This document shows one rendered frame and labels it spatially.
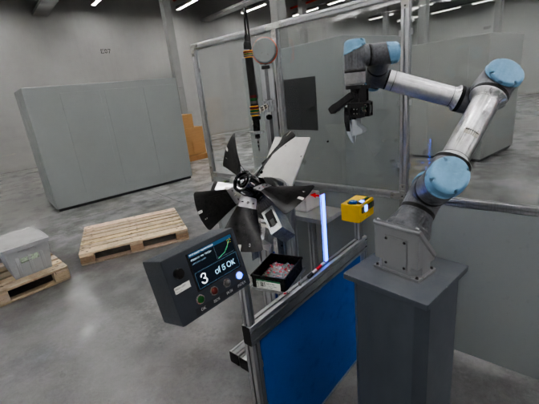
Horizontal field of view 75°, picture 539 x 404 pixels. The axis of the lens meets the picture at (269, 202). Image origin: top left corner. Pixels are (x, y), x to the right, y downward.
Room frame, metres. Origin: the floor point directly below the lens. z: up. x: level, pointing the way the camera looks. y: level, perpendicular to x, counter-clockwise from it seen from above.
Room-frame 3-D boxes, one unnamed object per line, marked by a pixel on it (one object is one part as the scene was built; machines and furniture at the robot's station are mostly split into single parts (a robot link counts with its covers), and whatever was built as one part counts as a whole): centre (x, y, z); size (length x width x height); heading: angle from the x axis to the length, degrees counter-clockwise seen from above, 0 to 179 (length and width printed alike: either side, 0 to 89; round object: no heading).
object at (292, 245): (2.04, -0.10, 0.58); 0.09 x 0.05 x 1.15; 47
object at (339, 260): (1.38, -0.17, 0.82); 0.90 x 0.04 x 0.08; 137
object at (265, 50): (2.41, -0.07, 1.88); 0.16 x 0.07 x 0.16; 82
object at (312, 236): (2.18, -0.27, 0.42); 0.04 x 0.04 x 0.83; 47
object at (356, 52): (1.35, -0.36, 1.73); 0.09 x 0.08 x 0.11; 88
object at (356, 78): (1.35, -0.36, 1.65); 0.08 x 0.08 x 0.05
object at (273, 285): (1.44, 0.00, 0.85); 0.22 x 0.17 x 0.07; 153
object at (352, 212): (1.67, -0.44, 1.02); 0.16 x 0.10 x 0.11; 137
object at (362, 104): (1.34, -0.36, 1.57); 0.09 x 0.08 x 0.12; 48
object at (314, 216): (2.18, -0.27, 0.85); 0.36 x 0.24 x 0.03; 47
